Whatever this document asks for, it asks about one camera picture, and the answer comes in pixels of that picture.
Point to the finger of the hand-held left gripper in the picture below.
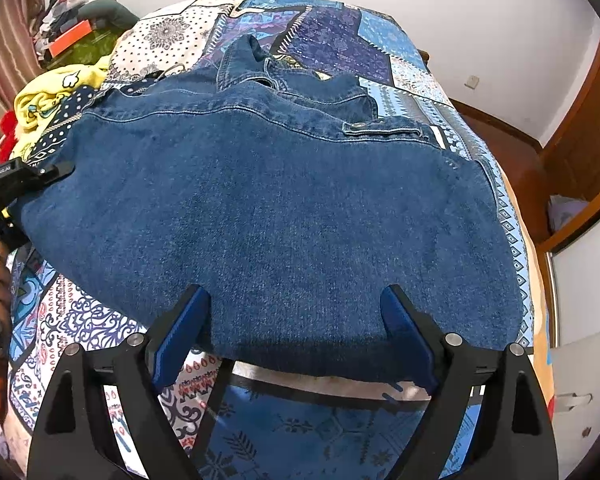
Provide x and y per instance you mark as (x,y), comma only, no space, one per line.
(55,171)

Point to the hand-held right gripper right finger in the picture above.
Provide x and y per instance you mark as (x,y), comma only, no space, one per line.
(405,330)

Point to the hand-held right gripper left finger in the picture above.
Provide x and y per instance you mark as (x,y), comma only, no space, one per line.
(180,335)

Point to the blue denim jacket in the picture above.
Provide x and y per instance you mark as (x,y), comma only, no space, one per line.
(255,220)

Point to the pile of mixed clothes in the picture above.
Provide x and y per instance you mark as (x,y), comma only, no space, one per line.
(62,5)

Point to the red plush toy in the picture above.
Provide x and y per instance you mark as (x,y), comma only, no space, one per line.
(10,130)

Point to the dark blue polka-dot cloth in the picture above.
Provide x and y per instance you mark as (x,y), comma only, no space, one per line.
(70,115)

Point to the yellow cartoon blanket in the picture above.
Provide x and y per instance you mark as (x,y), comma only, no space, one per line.
(50,95)

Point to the green patterned cloth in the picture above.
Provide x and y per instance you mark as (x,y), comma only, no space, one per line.
(95,50)

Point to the red striped curtain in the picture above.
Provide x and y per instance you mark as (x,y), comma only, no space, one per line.
(5,45)

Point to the orange box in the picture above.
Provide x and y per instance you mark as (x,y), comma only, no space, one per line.
(70,37)

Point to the blue patchwork bed cover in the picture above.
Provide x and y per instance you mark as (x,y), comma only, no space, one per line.
(330,30)

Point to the white wall socket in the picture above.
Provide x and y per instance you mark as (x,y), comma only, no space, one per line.
(473,82)

